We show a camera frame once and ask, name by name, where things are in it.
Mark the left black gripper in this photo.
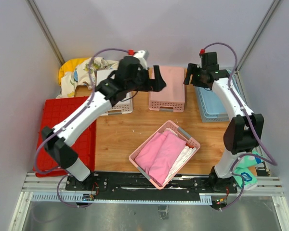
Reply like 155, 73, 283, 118
127, 65, 166, 92

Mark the pink folded cloth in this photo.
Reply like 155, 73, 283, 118
135, 130, 189, 186

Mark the grey slotted cable duct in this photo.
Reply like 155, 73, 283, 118
31, 192, 212, 205

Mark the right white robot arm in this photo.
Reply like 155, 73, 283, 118
184, 49, 264, 193

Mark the large red plastic container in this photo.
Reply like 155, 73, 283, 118
32, 95, 97, 178

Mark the white perforated basket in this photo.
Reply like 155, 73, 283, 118
96, 69, 133, 116

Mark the pink basket with cloths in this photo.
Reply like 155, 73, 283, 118
129, 120, 200, 190

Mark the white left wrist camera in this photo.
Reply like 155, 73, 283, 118
133, 50, 149, 70

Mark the light blue perforated basket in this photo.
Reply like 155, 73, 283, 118
193, 66, 241, 123

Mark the yellow cloth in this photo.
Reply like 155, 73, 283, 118
57, 57, 88, 86

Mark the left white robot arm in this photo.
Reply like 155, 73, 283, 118
40, 50, 166, 191

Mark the patterned cream cloth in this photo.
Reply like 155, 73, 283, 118
57, 57, 118, 99

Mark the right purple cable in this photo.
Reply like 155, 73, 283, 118
199, 42, 278, 211

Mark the purple cable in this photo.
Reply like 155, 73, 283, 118
33, 48, 135, 209
199, 42, 278, 211

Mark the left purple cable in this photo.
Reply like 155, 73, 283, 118
33, 48, 135, 209

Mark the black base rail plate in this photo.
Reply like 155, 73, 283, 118
65, 171, 237, 201

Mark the teal patterned cloth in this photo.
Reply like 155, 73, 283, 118
234, 156, 263, 191

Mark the pink perforated basket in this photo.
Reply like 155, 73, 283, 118
148, 66, 185, 112

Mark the white folded cloth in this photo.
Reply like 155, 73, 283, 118
160, 128, 198, 186

